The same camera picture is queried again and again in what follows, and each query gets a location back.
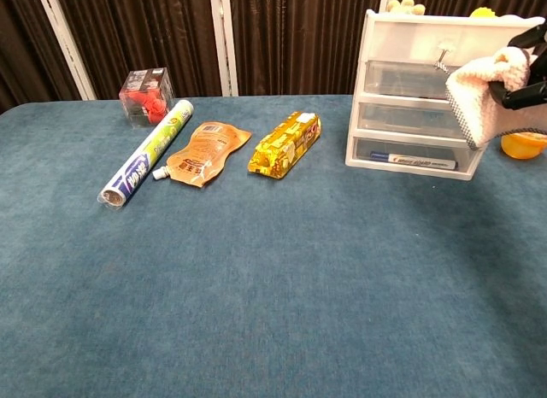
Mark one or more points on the black and silver right hand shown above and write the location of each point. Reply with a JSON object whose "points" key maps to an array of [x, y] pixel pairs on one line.
{"points": [[523, 95]]}

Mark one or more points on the white cloth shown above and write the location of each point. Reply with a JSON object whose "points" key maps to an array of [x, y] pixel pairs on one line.
{"points": [[474, 90]]}

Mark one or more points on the orange jelly cup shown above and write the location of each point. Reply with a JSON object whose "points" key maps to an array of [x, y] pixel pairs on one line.
{"points": [[523, 145]]}

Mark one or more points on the yellow round toy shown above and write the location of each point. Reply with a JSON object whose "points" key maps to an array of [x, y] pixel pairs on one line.
{"points": [[484, 13]]}

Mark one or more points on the white plastic drawer organizer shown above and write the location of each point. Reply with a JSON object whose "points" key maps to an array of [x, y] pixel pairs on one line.
{"points": [[406, 116]]}

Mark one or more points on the blue whiteboard marker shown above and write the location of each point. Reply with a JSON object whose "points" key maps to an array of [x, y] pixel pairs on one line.
{"points": [[414, 160]]}

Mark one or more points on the dark brown curtain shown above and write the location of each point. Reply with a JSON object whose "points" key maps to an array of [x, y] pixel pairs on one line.
{"points": [[299, 35]]}

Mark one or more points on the yellow foil snack pack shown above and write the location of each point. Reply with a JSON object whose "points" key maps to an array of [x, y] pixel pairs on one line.
{"points": [[284, 146]]}

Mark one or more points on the orange spout pouch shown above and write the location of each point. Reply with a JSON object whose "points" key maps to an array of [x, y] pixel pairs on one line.
{"points": [[205, 154]]}

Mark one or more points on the blue table cover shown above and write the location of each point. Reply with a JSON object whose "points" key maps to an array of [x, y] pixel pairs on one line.
{"points": [[256, 278]]}

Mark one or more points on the clear box with red items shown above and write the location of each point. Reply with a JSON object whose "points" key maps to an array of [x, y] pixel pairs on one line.
{"points": [[147, 99]]}

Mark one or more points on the cling film roll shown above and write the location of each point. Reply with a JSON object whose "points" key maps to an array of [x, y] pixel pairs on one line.
{"points": [[147, 152]]}

